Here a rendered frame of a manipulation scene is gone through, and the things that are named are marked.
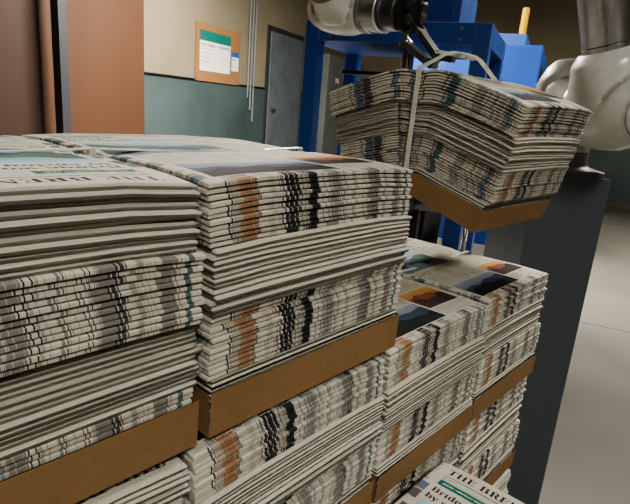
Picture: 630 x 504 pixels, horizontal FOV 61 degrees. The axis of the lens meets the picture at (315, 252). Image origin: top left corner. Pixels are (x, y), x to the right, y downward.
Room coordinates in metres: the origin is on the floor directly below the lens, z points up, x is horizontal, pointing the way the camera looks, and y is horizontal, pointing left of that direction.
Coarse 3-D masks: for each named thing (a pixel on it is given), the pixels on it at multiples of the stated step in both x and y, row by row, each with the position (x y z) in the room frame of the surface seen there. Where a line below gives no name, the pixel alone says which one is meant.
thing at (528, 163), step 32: (448, 96) 0.93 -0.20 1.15; (480, 96) 0.89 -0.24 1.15; (512, 96) 0.87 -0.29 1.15; (544, 96) 0.99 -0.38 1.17; (448, 128) 0.93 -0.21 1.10; (480, 128) 0.89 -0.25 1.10; (512, 128) 0.85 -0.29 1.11; (544, 128) 0.92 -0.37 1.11; (576, 128) 1.02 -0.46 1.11; (448, 160) 0.93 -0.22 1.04; (480, 160) 0.88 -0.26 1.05; (512, 160) 0.86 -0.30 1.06; (544, 160) 0.96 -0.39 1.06; (480, 192) 0.88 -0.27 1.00; (512, 192) 0.92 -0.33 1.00; (544, 192) 1.02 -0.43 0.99
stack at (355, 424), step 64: (448, 256) 1.10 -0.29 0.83; (448, 320) 0.73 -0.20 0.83; (512, 320) 0.92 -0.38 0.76; (320, 384) 0.51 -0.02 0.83; (384, 384) 0.61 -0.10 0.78; (448, 384) 0.73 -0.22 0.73; (192, 448) 0.39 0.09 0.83; (256, 448) 0.43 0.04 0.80; (320, 448) 0.51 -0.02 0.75; (384, 448) 0.62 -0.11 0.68; (448, 448) 0.78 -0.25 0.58; (512, 448) 1.03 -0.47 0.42
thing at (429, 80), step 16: (400, 80) 1.00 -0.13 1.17; (432, 80) 0.96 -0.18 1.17; (400, 96) 1.01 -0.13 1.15; (432, 96) 0.96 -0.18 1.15; (400, 112) 1.00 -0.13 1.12; (416, 112) 0.98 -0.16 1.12; (400, 128) 1.00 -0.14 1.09; (416, 128) 0.98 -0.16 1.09; (400, 144) 1.00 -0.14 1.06; (416, 144) 0.98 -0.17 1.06; (400, 160) 1.00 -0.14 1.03; (416, 160) 0.98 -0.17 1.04
